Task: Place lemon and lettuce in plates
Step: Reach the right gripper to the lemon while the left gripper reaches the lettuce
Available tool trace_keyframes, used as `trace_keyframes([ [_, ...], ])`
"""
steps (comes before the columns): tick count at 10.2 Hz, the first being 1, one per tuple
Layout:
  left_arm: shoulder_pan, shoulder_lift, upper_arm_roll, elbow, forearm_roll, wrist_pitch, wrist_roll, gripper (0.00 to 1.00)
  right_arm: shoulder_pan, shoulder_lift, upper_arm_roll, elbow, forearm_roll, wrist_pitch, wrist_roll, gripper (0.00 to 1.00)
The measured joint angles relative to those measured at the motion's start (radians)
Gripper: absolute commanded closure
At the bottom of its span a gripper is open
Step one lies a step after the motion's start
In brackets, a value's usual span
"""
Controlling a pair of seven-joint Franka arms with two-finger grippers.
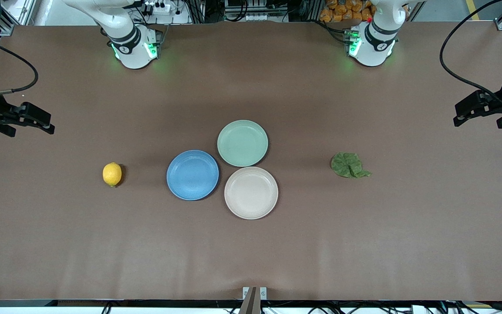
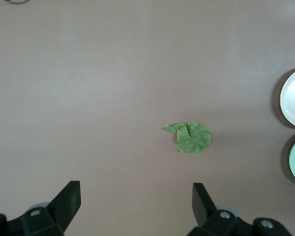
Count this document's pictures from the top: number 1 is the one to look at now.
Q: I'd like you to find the yellow lemon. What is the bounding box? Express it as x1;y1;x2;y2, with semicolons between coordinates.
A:
102;162;122;188

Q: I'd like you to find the green lettuce leaf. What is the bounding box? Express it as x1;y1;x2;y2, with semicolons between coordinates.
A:
330;152;372;179

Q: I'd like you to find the beige plate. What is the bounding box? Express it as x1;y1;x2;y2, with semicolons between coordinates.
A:
224;166;279;220

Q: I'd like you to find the white power strip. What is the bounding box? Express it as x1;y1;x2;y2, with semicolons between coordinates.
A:
143;1;172;14

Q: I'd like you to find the pale green plate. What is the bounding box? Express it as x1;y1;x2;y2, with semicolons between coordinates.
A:
217;119;269;167

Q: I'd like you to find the brown wooden post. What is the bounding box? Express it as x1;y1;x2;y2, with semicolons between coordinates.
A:
238;287;261;314

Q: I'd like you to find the metal table edge bracket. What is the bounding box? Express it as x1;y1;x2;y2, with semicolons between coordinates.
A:
242;287;268;300

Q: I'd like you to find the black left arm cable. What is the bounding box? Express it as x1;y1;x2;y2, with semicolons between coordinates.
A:
439;0;502;107

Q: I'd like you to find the blue plate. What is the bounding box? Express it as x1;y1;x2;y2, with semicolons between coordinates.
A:
166;150;220;201

